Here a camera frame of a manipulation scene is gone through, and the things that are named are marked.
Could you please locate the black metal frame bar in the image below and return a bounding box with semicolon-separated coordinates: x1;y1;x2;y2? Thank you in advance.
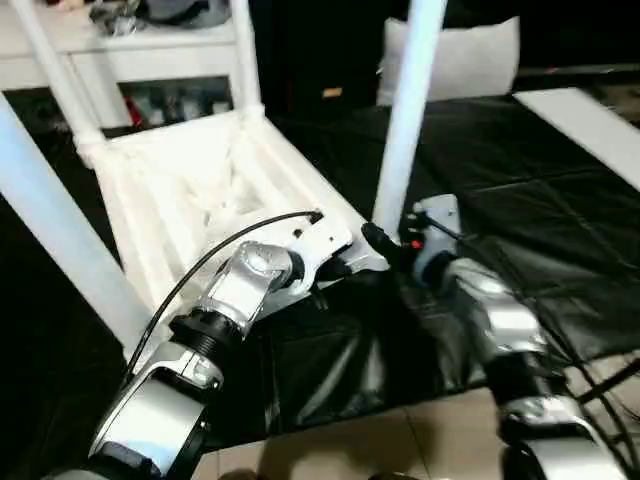
574;359;640;406

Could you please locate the white plastic table leg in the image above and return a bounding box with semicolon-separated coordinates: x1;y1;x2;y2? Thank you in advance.
0;92;154;361
8;0;107;151
228;0;265;121
372;0;450;246

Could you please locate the white flat board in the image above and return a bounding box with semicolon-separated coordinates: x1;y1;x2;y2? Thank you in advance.
514;87;640;191

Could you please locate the black work mat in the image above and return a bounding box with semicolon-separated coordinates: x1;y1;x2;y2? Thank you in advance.
0;89;640;451

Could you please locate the grey helmet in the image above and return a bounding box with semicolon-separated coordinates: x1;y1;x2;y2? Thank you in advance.
144;0;236;26

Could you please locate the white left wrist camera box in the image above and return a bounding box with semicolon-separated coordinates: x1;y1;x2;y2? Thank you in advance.
287;214;354;301

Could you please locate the grey cushion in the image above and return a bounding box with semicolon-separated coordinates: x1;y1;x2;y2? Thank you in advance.
375;15;521;106

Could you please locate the white glass-door cabinet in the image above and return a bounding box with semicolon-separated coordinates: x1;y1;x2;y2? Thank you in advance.
0;0;241;129

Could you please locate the white plastic table top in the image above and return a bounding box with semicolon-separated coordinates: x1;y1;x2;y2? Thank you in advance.
74;107;391;361

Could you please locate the black box with yellow label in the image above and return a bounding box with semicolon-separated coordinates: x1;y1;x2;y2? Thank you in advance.
259;0;389;109

